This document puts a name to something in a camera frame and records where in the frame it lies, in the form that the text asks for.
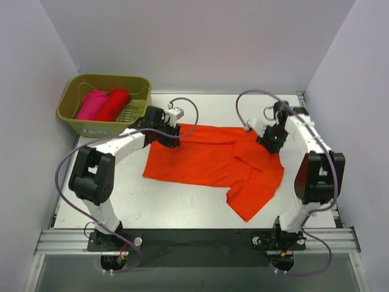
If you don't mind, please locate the orange t shirt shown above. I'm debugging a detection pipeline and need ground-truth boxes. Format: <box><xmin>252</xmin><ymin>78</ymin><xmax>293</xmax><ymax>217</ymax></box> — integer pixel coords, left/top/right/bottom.
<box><xmin>143</xmin><ymin>125</ymin><xmax>284</xmax><ymax>221</ymax></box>

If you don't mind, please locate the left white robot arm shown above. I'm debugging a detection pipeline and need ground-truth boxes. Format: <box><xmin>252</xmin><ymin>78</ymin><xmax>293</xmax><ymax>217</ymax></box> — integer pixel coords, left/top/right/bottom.
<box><xmin>69</xmin><ymin>106</ymin><xmax>184</xmax><ymax>250</ymax></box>

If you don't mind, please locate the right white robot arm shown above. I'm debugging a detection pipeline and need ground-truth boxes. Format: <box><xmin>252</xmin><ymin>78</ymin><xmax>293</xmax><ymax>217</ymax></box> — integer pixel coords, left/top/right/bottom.
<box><xmin>247</xmin><ymin>101</ymin><xmax>345</xmax><ymax>248</ymax></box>

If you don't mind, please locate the rolled red t shirt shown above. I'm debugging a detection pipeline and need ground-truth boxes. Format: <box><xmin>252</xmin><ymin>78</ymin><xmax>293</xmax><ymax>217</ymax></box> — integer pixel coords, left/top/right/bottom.
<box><xmin>93</xmin><ymin>88</ymin><xmax>131</xmax><ymax>122</ymax></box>

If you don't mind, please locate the rolled pink t shirt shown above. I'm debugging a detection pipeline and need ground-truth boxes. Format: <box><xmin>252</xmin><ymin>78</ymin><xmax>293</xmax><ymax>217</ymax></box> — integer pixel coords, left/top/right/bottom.
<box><xmin>75</xmin><ymin>89</ymin><xmax>108</xmax><ymax>120</ymax></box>

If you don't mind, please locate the olive green plastic basket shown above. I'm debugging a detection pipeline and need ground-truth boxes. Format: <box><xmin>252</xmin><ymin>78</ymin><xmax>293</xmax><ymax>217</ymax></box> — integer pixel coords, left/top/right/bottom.
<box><xmin>57</xmin><ymin>74</ymin><xmax>152</xmax><ymax>139</ymax></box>

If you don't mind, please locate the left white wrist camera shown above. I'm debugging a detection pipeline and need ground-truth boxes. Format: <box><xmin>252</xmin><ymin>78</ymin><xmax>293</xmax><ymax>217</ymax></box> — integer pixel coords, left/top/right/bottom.
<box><xmin>165</xmin><ymin>103</ymin><xmax>184</xmax><ymax>127</ymax></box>

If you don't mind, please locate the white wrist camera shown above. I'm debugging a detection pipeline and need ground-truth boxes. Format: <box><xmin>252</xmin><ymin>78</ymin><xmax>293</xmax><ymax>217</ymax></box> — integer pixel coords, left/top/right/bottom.
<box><xmin>165</xmin><ymin>103</ymin><xmax>184</xmax><ymax>127</ymax></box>
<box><xmin>244</xmin><ymin>117</ymin><xmax>270</xmax><ymax>137</ymax></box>

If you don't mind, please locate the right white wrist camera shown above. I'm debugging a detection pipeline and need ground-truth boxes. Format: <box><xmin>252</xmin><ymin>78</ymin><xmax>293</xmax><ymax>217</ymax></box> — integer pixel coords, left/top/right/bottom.
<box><xmin>244</xmin><ymin>117</ymin><xmax>270</xmax><ymax>137</ymax></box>

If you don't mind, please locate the aluminium front rail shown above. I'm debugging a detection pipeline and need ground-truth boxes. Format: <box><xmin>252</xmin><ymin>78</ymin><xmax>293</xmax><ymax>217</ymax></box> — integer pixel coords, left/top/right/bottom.
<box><xmin>35</xmin><ymin>228</ymin><xmax>361</xmax><ymax>255</ymax></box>

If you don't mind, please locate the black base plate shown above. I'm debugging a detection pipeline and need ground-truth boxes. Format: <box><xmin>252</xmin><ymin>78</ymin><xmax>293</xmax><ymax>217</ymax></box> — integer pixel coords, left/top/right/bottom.
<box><xmin>87</xmin><ymin>228</ymin><xmax>306</xmax><ymax>268</ymax></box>

